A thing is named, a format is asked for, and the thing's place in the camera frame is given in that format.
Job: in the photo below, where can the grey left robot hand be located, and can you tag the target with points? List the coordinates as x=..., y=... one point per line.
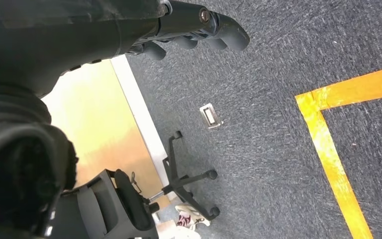
x=62, y=33

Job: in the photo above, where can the yellow floor tape corner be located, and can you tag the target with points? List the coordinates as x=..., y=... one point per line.
x=326, y=155

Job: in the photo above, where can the white bag with red print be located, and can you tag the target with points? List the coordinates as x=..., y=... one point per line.
x=191, y=216

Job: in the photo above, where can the silver floor socket plate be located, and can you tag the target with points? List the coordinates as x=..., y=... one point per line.
x=210, y=115

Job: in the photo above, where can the black office chair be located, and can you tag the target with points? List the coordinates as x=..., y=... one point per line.
x=125, y=198

